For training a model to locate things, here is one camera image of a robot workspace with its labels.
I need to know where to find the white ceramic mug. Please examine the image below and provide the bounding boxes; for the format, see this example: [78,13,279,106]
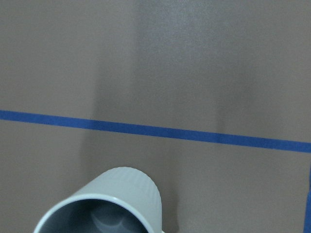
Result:
[34,167,163,233]

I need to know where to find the brown paper table cover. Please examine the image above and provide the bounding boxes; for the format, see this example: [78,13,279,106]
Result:
[0,0,311,233]

